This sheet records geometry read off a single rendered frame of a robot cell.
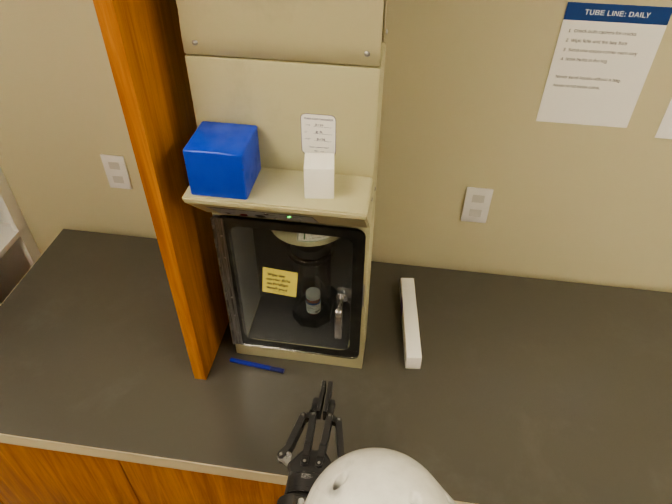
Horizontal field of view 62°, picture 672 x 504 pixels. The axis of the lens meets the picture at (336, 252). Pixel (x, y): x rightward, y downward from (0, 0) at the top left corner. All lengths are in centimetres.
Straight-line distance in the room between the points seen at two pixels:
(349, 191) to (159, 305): 81
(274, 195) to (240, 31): 27
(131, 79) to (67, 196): 103
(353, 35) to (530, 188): 81
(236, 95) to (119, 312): 83
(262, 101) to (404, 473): 68
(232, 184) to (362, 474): 60
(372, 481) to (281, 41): 68
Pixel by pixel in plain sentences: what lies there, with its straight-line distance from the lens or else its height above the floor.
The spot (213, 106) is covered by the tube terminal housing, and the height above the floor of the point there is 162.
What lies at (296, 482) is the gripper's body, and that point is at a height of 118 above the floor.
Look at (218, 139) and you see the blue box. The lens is 96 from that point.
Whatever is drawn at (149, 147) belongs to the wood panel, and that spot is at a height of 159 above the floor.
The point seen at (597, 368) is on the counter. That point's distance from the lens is 156.
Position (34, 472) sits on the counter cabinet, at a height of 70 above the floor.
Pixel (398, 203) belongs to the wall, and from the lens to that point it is 158.
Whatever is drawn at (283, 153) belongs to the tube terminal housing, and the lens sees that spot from 102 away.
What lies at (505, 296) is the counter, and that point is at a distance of 165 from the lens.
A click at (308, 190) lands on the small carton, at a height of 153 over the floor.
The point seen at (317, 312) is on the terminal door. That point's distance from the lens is 126.
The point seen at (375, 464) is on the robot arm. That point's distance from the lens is 48.
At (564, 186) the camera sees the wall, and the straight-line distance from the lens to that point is 158.
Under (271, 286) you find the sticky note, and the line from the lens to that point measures 123.
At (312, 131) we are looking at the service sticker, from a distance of 98.
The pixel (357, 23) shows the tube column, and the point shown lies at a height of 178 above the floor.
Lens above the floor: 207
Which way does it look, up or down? 42 degrees down
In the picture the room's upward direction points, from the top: 1 degrees clockwise
